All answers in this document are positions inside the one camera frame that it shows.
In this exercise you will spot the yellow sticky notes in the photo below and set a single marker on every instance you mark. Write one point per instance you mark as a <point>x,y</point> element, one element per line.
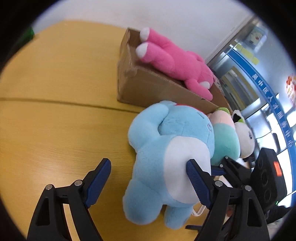
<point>246,53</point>

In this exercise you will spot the light blue plush toy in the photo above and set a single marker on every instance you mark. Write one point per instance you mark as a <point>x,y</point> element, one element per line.
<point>165,136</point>

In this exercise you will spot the panda plush toy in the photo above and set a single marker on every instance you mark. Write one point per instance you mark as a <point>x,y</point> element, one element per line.
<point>245,135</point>

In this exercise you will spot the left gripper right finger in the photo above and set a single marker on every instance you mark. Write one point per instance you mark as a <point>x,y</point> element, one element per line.
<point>234,213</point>

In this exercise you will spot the peach teal plush toy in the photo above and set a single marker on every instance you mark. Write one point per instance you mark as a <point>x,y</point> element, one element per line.
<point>226,138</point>

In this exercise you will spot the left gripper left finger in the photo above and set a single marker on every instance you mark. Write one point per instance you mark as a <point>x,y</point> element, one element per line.
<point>49,220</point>

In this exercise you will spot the pink plush toy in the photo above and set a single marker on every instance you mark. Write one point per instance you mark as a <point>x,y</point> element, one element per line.
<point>168,58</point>

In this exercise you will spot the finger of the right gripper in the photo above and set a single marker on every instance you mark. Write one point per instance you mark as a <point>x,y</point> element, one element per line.
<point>236,174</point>

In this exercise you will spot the brown cardboard box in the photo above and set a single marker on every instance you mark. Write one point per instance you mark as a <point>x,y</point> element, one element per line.
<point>142,85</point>

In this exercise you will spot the black camera box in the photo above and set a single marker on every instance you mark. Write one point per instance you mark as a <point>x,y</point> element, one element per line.
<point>267,180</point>

